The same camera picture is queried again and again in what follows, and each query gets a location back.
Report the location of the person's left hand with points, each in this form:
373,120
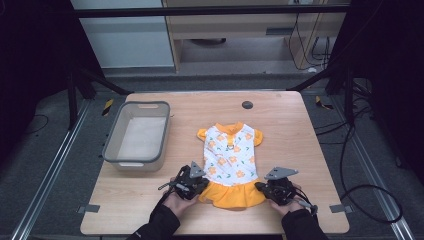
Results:
178,204

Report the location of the orange white floral pet dress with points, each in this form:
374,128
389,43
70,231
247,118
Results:
231,160

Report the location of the person's right hand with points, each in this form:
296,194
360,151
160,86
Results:
288,209

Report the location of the aluminium floor rail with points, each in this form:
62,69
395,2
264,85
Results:
50,166
373,170

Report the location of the black metal stand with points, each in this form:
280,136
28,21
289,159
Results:
72,100
348,96

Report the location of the grey tape mark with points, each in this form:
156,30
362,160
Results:
88,208
340,209

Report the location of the white cabinet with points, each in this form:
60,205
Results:
123,36

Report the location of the black yellow striped tape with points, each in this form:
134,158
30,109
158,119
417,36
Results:
322,103
107,107

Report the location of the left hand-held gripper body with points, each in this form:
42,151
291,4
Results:
186,182

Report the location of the black horizontal bar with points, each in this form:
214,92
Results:
206,11

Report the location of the white basin with grey rim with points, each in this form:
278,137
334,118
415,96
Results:
140,136

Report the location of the light wooden desk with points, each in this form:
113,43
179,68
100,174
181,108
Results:
250,30

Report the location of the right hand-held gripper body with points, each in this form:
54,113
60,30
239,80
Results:
281,190

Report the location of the round grey table grommet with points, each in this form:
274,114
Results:
247,105

